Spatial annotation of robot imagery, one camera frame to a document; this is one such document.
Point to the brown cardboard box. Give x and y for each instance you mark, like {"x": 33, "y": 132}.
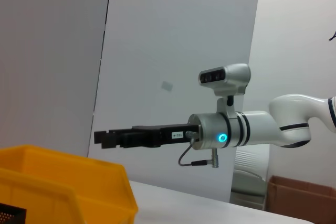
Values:
{"x": 302, "y": 197}

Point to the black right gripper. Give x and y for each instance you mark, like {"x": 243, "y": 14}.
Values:
{"x": 162, "y": 136}

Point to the black mesh pen holder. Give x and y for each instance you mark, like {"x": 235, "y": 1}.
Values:
{"x": 13, "y": 214}

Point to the grey tape patch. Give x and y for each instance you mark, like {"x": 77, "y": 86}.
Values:
{"x": 167, "y": 86}

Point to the large white panel board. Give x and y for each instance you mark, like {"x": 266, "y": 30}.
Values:
{"x": 170, "y": 37}

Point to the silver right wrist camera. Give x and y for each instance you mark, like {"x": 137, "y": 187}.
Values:
{"x": 228, "y": 77}

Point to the yellow plastic storage bin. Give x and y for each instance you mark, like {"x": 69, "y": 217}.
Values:
{"x": 92, "y": 182}

